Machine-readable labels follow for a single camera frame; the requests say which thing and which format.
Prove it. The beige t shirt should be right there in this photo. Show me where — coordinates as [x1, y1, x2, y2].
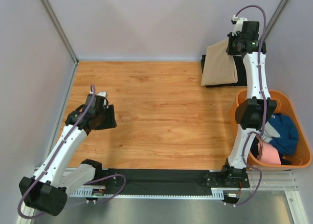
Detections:
[201, 39, 238, 86]

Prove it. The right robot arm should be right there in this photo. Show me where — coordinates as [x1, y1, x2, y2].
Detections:
[220, 17, 277, 187]

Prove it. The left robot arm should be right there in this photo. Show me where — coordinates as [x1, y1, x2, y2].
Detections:
[19, 90, 117, 216]

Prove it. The folded black t shirt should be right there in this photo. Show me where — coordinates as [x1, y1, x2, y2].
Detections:
[201, 55, 247, 88]

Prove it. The grey printed garment in basket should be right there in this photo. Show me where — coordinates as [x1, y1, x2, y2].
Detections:
[261, 122, 280, 143]

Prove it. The black garment in basket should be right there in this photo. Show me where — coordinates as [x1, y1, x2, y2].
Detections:
[250, 137, 291, 165]

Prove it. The blue garment in basket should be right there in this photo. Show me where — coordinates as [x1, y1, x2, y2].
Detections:
[268, 113, 299, 156]

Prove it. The pink garment in basket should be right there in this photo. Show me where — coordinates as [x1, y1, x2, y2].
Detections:
[257, 140, 281, 165]

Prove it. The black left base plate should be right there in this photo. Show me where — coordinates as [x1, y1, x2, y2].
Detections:
[84, 169, 127, 187]

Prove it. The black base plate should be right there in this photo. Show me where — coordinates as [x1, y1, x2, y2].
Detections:
[84, 169, 127, 187]
[202, 171, 250, 188]

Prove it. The right aluminium corner post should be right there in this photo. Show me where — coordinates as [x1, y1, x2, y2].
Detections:
[265, 0, 290, 39]

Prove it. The aluminium corner post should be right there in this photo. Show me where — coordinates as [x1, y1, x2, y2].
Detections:
[40, 0, 79, 65]
[265, 0, 290, 39]

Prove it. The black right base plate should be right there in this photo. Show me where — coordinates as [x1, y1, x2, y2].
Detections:
[202, 171, 250, 188]

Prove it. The white slotted cable duct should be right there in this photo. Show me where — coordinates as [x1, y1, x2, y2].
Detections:
[70, 187, 225, 200]

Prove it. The left aluminium corner post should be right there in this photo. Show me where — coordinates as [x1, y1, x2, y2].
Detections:
[40, 0, 79, 65]

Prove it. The aluminium frame rail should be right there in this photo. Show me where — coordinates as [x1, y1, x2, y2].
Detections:
[29, 166, 299, 192]

